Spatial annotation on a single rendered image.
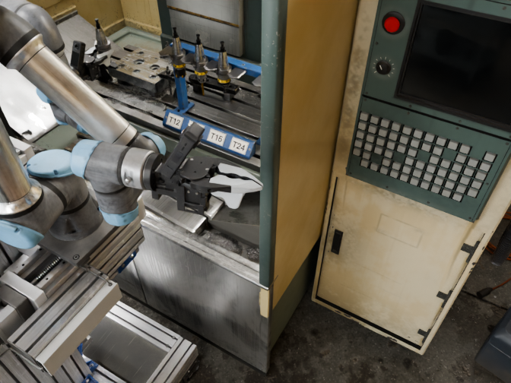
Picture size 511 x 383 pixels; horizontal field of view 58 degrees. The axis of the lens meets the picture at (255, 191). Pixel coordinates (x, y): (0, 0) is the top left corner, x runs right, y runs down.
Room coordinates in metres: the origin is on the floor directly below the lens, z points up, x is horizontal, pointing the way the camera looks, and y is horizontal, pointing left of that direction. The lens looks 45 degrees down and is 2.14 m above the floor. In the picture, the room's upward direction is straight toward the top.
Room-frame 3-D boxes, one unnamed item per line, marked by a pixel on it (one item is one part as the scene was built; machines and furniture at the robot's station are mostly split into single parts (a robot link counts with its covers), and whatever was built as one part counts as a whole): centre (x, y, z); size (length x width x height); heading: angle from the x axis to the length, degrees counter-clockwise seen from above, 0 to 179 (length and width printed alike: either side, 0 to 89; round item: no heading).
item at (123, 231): (0.86, 0.51, 1.07); 0.40 x 0.13 x 0.09; 150
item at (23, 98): (2.31, 1.07, 0.75); 0.89 x 0.67 x 0.26; 149
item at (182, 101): (1.77, 0.33, 1.05); 0.10 x 0.05 x 0.30; 149
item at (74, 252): (0.84, 0.52, 1.13); 0.36 x 0.22 x 0.06; 150
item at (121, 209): (0.67, 0.28, 1.46); 0.11 x 0.08 x 0.11; 164
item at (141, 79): (2.01, 0.53, 0.97); 0.29 x 0.23 x 0.05; 59
